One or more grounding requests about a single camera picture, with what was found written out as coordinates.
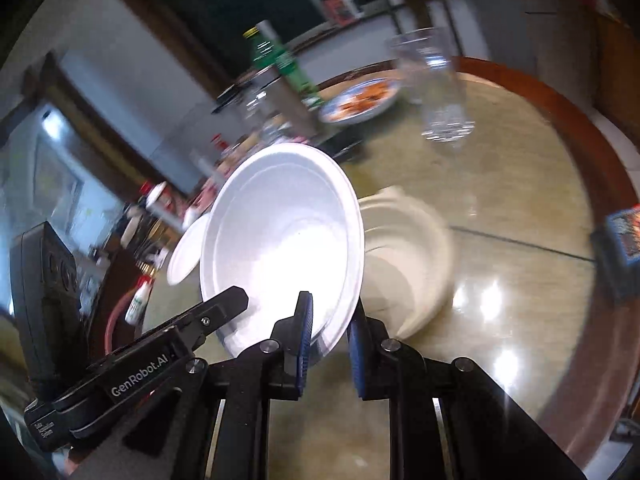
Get coloured hula hoop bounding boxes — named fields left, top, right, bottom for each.
left=103, top=288, right=136, bottom=356

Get blue white food dish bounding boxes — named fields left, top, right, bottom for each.
left=318, top=77, right=401, bottom=126

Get clear glass mug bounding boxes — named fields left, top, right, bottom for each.
left=386, top=27, right=474, bottom=143

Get clear plastic bottle black cap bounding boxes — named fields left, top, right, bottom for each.
left=239, top=86, right=283, bottom=148

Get small white plate right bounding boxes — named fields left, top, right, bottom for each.
left=166, top=214, right=209, bottom=286

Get green soda bottle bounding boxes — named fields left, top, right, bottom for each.
left=243, top=22, right=323, bottom=110

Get white round plate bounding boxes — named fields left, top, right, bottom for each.
left=200, top=143, right=364, bottom=363

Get white lying drink bottle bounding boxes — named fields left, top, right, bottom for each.
left=124, top=275, right=153, bottom=326

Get steel thermos flask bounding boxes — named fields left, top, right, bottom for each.
left=252, top=65, right=324, bottom=145

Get blue printed box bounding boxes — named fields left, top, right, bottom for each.
left=590, top=205, right=640, bottom=301

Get cream paper bowl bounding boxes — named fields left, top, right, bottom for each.
left=359, top=186, right=454, bottom=340

